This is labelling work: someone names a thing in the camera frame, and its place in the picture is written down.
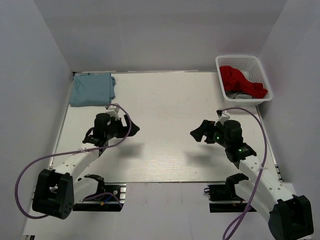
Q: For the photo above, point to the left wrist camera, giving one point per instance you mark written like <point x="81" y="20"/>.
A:
<point x="113" y="111"/>

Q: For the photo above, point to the red t-shirt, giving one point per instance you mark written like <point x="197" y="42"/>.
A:
<point x="234" y="81"/>

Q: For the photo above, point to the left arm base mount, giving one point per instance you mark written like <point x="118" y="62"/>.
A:
<point x="104" y="203"/>

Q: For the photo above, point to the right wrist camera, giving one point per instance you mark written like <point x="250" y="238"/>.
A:
<point x="223" y="116"/>

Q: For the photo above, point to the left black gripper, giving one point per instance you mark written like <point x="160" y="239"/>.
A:
<point x="124" y="129"/>

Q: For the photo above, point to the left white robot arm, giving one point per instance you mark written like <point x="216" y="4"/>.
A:
<point x="59" y="189"/>

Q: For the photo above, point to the grey t-shirt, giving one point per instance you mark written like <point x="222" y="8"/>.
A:
<point x="238" y="95"/>

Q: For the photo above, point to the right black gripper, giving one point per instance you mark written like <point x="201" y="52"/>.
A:
<point x="207" y="127"/>

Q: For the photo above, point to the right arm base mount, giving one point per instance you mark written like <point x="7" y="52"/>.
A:
<point x="220" y="201"/>

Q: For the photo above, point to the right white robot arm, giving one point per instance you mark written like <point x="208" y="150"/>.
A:
<point x="289" y="216"/>

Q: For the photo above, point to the white plastic basket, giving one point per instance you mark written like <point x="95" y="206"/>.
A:
<point x="251" y="68"/>

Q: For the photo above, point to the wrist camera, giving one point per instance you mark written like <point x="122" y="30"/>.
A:
<point x="223" y="116"/>
<point x="113" y="111"/>

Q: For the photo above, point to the blue-grey t-shirt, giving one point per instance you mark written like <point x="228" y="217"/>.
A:
<point x="92" y="90"/>

